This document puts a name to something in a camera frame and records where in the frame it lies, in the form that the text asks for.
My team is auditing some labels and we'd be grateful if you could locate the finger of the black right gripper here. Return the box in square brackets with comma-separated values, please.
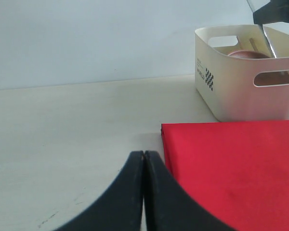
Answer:
[143, 151, 233, 231]

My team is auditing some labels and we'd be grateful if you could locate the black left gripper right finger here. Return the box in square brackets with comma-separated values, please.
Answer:
[253, 0, 289, 25]

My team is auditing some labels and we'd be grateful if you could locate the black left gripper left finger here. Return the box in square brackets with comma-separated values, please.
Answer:
[56, 151, 144, 231]

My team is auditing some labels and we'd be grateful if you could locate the silver table knife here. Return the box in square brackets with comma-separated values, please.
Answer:
[246, 0, 286, 77]

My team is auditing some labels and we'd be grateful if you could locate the brown wooden plate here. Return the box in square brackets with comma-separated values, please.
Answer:
[228, 50, 289, 86]

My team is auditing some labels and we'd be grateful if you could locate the cream plastic bin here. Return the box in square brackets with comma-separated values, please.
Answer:
[195, 25, 289, 121]

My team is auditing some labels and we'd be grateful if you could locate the red table cloth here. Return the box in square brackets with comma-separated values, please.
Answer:
[161, 120, 289, 231]

